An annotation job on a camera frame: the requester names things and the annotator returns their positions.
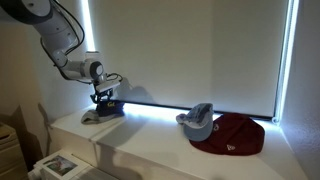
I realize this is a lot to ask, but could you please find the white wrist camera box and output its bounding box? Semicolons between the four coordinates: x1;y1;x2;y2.
93;79;122;95

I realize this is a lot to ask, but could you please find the maroon cap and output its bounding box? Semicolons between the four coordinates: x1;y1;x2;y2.
188;112;266;157

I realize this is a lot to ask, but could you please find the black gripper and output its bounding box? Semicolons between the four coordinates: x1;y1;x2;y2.
90;88;116;105

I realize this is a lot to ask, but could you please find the brown cardboard box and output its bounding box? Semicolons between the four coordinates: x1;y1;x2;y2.
0;121;30;180

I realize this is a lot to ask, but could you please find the white framed picture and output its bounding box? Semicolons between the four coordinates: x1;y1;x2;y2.
32;150;92;180

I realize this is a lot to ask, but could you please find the dark blue cap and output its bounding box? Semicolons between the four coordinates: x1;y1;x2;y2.
95;100;126;118

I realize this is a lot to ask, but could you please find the light blue cap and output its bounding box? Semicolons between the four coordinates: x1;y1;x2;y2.
175;102;215;143

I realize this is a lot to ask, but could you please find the white window roller blind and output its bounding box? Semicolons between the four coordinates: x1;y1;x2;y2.
87;0;292;120

